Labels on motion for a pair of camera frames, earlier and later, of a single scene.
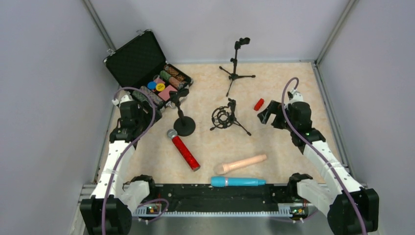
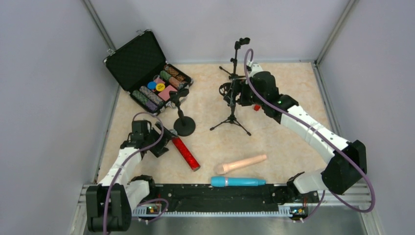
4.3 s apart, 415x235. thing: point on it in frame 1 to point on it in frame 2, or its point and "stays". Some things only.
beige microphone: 221,169 stays
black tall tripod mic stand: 243,40 stays
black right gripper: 273,113 to 236,91
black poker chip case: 141,63 stays
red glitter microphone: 172,134 stays
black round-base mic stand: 184,126 stays
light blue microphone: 223,181 stays
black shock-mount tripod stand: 223,117 to 227,91
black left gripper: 144,108 to 161,140
